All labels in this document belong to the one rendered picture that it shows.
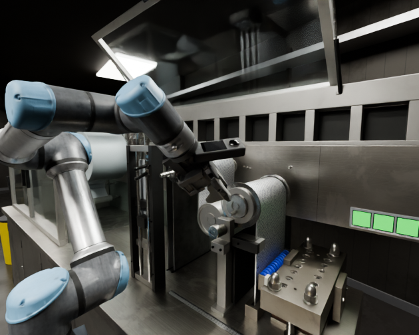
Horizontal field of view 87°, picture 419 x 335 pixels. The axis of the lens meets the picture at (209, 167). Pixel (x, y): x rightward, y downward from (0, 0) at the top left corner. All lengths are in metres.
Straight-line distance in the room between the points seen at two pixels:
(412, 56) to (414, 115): 1.69
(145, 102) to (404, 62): 2.39
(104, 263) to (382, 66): 2.53
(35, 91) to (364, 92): 0.89
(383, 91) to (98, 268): 1.00
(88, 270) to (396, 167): 0.96
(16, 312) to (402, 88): 1.16
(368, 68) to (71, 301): 2.64
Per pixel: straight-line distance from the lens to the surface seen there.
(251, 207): 0.69
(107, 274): 0.71
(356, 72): 2.69
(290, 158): 0.98
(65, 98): 0.44
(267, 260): 0.84
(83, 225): 0.74
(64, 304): 0.68
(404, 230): 0.96
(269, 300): 0.75
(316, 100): 0.97
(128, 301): 0.95
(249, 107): 1.08
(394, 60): 2.62
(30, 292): 0.68
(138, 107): 0.40
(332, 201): 0.96
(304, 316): 0.72
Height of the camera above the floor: 1.45
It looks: 6 degrees down
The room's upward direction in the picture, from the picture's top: straight up
